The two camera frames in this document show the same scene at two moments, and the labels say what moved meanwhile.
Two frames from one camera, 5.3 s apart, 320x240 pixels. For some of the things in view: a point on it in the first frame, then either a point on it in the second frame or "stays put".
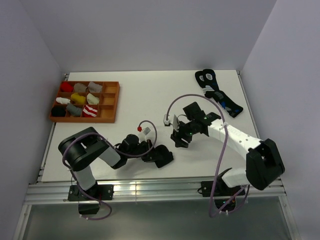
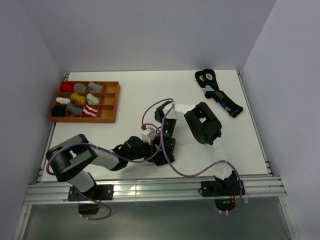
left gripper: [149, 148] stays put
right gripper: [176, 137] → [169, 142]
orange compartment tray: [86, 101] stays put
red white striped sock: [89, 111] stays put
